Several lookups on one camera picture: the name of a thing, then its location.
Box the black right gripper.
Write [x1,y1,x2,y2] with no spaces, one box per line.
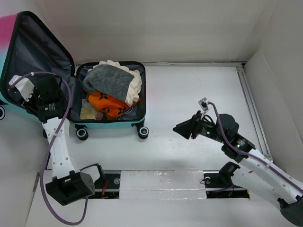
[172,110,227,144]

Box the small gold box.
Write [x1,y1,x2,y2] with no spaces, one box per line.
[80,108,98,120]

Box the pink teal kids suitcase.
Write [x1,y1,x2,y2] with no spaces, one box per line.
[0,11,149,140]

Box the orange monogram towel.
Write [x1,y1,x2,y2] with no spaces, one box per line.
[86,92,140,120]

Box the grey quilted cream-frilled cloth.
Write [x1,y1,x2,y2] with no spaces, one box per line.
[82,60,143,106]

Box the powder puff plastic packet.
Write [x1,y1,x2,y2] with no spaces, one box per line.
[82,99,103,120]

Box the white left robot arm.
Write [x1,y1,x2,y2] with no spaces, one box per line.
[10,72,106,206]

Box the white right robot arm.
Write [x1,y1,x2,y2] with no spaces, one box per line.
[173,111,303,227]

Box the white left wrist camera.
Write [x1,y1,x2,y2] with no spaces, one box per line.
[9,75,35,102]

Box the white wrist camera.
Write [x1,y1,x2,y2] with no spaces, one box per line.
[9,75,35,102]
[198,97,210,113]

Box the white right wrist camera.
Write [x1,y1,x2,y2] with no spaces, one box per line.
[198,97,210,113]

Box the aluminium side rail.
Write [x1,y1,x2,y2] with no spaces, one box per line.
[236,63,273,161]

